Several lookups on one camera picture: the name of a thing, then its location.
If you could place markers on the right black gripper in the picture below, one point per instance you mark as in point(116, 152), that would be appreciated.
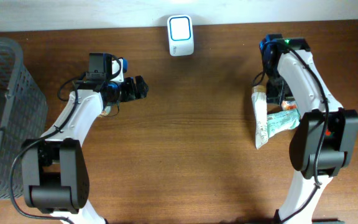
point(273, 94)

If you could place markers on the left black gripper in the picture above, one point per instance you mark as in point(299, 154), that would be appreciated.
point(130, 91)

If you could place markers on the green lid jar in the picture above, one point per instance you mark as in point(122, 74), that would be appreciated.
point(106, 112)

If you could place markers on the grey plastic basket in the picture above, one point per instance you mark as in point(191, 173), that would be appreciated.
point(23, 108)

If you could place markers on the light green wipes packet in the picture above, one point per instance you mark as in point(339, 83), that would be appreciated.
point(282, 121)

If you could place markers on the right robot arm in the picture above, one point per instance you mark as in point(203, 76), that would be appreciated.
point(325, 138)

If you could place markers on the white tube gold cap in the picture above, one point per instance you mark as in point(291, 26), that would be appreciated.
point(259, 103)

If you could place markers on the orange Kleenex tissue pack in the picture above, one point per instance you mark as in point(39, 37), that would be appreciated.
point(288, 105)

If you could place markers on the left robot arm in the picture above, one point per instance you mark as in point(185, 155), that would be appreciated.
point(54, 174)

